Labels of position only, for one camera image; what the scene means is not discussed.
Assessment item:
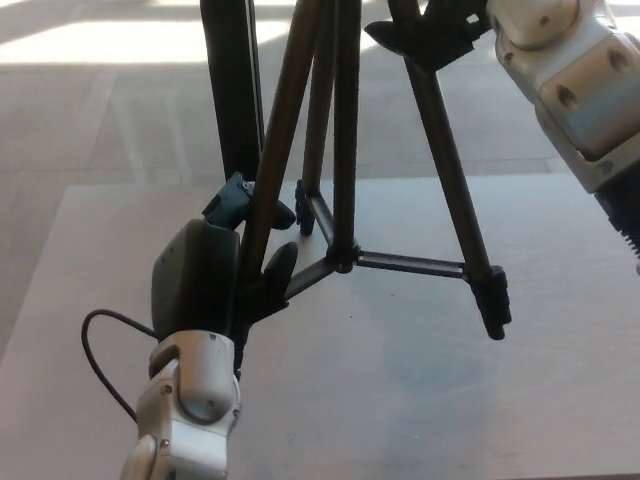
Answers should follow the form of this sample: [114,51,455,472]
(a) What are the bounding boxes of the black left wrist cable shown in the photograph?
[80,309,162,424]

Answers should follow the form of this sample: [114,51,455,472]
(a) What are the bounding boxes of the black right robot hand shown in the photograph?
[363,0,494,72]

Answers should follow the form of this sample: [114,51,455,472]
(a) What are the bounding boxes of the black vertical post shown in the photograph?
[199,0,267,187]

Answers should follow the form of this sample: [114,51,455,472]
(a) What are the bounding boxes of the bronze camera tripod black joints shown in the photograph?
[233,0,513,342]

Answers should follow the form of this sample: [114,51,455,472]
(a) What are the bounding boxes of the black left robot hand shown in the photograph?
[149,172,301,346]

